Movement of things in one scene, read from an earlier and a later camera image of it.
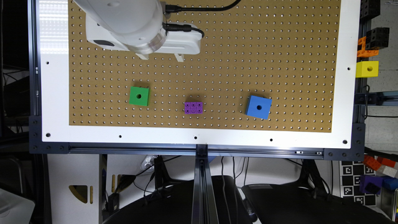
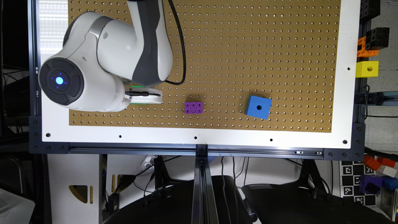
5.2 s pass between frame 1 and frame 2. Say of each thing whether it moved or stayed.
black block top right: stayed
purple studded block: stayed
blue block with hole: stayed
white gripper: moved
